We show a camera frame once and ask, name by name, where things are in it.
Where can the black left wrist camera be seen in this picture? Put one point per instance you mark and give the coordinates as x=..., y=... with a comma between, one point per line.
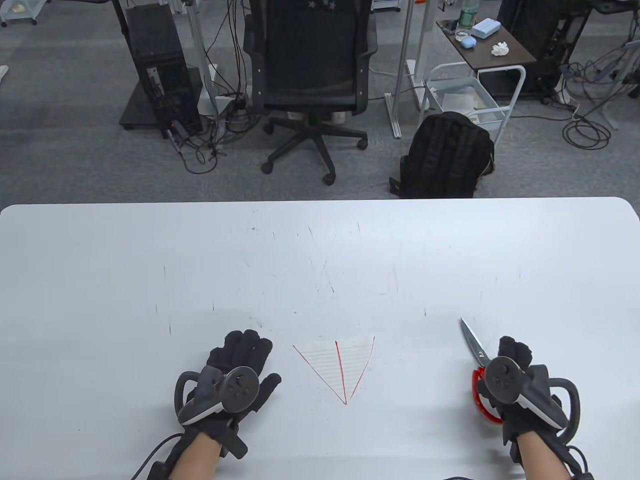
x=235, y=442

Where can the black hand controller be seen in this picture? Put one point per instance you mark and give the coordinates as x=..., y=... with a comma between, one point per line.
x=242, y=387
x=502, y=380

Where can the person's left forearm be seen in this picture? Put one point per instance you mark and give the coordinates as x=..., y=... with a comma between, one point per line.
x=195, y=460

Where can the black equipment rack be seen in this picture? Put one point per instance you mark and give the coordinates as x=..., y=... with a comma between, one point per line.
x=535, y=30

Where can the black flat cart base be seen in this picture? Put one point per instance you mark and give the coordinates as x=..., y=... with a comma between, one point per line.
x=134, y=112

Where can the person's right forearm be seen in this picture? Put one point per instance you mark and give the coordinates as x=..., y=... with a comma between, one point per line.
x=542, y=460

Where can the brown side table top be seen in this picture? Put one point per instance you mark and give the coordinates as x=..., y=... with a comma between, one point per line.
x=500, y=60

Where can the black computer tower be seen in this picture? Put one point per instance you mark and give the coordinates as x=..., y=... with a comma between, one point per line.
x=155, y=45

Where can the crumpled white tissue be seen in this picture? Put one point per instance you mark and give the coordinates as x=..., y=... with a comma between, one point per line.
x=500, y=48

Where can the white lined paper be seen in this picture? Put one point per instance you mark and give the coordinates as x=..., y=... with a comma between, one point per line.
x=332, y=365

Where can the light blue tissue box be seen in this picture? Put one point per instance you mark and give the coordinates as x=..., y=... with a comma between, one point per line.
x=485, y=28

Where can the black left forearm sensor pack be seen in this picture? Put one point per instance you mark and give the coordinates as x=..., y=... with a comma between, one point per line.
x=160, y=472

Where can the green plastic bottle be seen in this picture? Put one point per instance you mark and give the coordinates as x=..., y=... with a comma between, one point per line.
x=468, y=17

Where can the black office chair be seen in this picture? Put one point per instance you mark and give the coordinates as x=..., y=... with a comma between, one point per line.
x=310, y=50

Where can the black backpack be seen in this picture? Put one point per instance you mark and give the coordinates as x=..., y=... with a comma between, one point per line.
x=445, y=155

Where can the white basket cart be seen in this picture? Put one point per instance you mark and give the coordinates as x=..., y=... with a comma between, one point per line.
x=492, y=116

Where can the person's left hand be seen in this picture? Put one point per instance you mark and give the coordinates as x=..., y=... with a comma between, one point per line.
x=240, y=350

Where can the white metal desk leg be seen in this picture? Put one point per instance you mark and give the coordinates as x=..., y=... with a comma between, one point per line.
x=215, y=105
x=402, y=50

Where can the small white cup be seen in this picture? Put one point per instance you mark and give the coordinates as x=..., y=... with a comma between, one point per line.
x=339, y=118

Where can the small blue case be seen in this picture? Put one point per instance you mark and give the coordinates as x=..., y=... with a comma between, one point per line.
x=468, y=42

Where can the person's right hand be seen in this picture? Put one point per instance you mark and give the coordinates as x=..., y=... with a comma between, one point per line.
x=517, y=350

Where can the white wheeled shelf cart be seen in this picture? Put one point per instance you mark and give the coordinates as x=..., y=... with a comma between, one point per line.
x=25, y=16

